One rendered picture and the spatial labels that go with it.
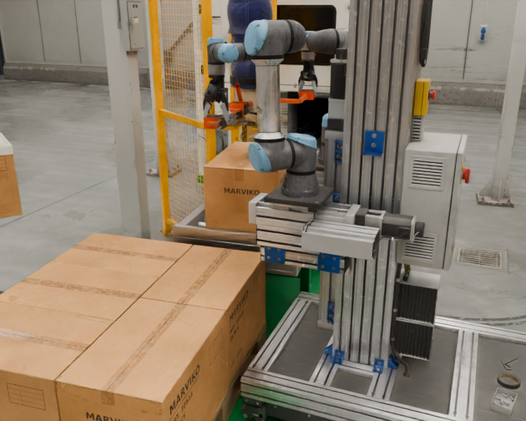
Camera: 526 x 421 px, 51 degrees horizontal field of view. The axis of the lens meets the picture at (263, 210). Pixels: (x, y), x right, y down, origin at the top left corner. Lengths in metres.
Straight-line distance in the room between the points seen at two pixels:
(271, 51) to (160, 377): 1.18
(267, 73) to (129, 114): 1.94
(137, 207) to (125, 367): 2.07
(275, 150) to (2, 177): 1.79
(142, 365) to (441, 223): 1.22
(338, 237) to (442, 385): 0.90
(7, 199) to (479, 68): 9.38
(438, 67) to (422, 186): 9.27
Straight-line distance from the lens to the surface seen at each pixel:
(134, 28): 3.76
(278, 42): 2.01
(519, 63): 5.45
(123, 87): 3.82
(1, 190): 3.39
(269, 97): 2.02
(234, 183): 2.89
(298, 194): 2.13
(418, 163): 2.15
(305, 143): 2.09
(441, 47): 11.37
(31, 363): 2.19
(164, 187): 4.45
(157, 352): 2.13
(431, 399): 2.51
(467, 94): 11.27
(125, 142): 3.89
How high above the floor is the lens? 1.72
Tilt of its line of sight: 20 degrees down
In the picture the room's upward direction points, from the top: straight up
